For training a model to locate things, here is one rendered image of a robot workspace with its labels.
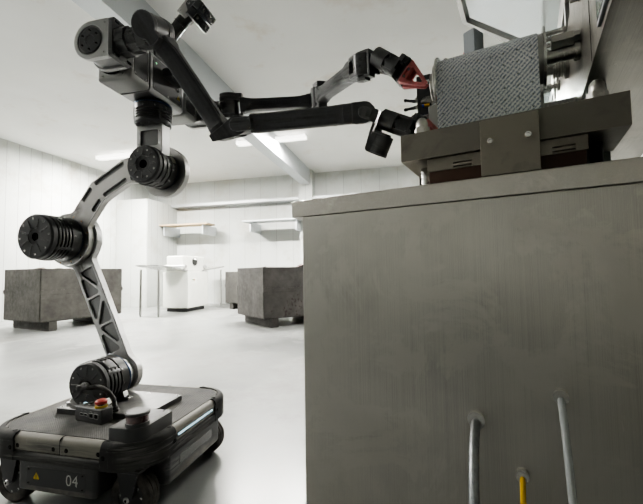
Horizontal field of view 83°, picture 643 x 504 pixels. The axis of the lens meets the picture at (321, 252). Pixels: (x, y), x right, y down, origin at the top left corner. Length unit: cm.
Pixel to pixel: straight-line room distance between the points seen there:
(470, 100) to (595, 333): 63
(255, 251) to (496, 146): 815
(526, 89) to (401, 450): 86
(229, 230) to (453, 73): 826
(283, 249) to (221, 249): 158
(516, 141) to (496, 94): 29
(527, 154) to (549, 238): 17
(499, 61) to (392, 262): 59
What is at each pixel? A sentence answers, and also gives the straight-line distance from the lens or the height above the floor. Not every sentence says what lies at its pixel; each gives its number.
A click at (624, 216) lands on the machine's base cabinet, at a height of 81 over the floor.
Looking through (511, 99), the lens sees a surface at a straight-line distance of 107.
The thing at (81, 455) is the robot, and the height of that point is 20.
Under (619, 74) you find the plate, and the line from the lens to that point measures 108.
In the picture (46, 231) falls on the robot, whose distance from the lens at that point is 173.
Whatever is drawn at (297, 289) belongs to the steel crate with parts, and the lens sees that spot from 506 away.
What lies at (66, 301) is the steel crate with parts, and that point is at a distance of 612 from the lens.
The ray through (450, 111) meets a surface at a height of 114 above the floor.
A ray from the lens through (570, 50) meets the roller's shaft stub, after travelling 116.
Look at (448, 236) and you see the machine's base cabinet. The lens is 74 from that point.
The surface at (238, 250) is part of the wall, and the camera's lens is 895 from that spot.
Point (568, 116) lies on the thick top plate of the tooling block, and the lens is 84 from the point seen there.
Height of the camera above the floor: 73
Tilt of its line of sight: 3 degrees up
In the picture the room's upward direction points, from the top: 1 degrees counter-clockwise
